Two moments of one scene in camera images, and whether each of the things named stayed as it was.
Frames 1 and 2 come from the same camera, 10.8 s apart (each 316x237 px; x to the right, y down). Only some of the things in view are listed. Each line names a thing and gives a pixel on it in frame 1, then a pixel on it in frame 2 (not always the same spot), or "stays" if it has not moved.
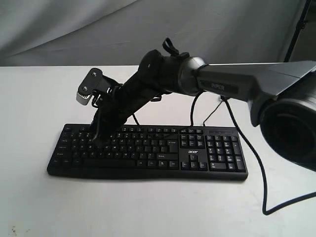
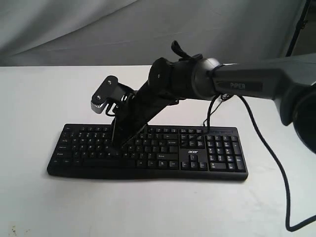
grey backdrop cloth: [118, 32] stays
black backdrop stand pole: [300, 25] stays
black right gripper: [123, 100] -> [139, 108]
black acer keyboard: [152, 152] stays
